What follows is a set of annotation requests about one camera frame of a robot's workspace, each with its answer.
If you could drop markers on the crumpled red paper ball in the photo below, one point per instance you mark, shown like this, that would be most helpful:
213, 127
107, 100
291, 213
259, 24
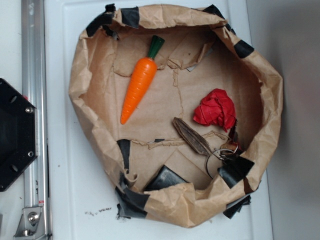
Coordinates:
217, 108

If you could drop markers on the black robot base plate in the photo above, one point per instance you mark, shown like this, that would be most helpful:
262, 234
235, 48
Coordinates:
17, 134

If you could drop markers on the brown paper bag tray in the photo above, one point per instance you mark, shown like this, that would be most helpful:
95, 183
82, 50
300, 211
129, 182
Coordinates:
156, 173

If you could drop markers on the brown wood chip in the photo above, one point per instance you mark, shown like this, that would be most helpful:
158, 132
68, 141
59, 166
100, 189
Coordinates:
194, 139

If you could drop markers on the metal corner bracket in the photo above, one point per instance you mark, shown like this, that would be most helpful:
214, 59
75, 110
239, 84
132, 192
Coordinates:
31, 225

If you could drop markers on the aluminium extrusion rail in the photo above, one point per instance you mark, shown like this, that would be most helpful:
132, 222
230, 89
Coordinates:
36, 176

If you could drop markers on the orange plastic toy carrot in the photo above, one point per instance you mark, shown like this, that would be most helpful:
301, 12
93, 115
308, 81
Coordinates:
141, 78

